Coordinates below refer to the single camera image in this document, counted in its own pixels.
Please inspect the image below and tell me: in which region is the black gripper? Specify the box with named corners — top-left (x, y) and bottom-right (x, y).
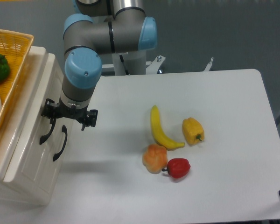
top-left (41, 98), bottom-right (98, 131)

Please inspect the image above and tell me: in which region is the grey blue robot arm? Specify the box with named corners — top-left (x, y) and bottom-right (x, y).
top-left (42, 0), bottom-right (157, 127)

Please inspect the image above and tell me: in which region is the white drawer cabinet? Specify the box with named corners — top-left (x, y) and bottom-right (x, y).
top-left (0, 46), bottom-right (73, 205)

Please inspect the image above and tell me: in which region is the yellow banana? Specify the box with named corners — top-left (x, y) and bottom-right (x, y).
top-left (150, 105), bottom-right (185, 150)

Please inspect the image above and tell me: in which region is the yellow woven basket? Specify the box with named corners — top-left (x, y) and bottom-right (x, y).
top-left (0, 29), bottom-right (34, 129)

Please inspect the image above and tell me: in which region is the orange bread roll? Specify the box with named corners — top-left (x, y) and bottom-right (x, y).
top-left (142, 144), bottom-right (168, 174)

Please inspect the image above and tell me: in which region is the red bell pepper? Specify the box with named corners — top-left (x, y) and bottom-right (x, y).
top-left (161, 158), bottom-right (191, 179)

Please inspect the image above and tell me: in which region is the yellow bell pepper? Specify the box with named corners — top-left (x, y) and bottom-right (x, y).
top-left (182, 117), bottom-right (205, 145)

